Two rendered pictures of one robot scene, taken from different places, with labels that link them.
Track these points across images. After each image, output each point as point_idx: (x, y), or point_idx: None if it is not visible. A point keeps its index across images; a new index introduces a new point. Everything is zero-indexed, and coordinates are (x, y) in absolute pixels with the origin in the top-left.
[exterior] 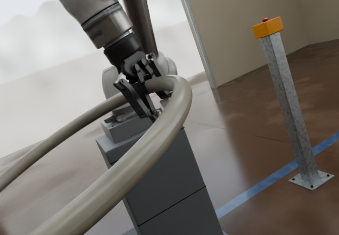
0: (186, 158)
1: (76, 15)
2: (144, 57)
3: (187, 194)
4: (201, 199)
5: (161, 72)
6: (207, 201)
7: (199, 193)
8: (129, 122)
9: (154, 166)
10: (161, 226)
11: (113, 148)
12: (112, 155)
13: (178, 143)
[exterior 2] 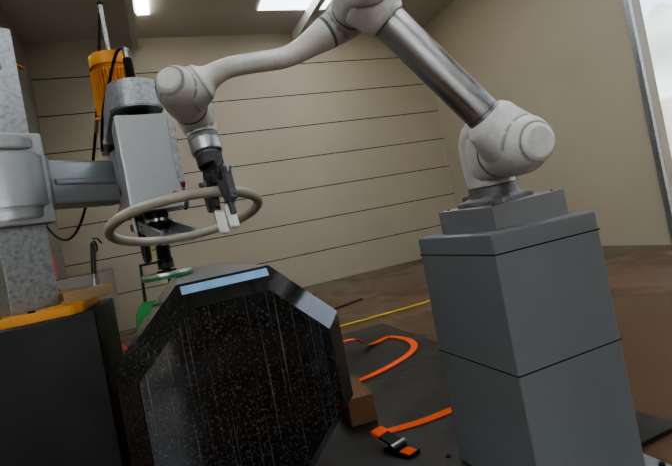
0: (493, 308)
1: None
2: (216, 168)
3: (491, 365)
4: (508, 391)
5: (225, 182)
6: (517, 403)
7: (507, 380)
8: (456, 213)
9: (456, 289)
10: (459, 375)
11: (425, 237)
12: (421, 246)
13: (485, 277)
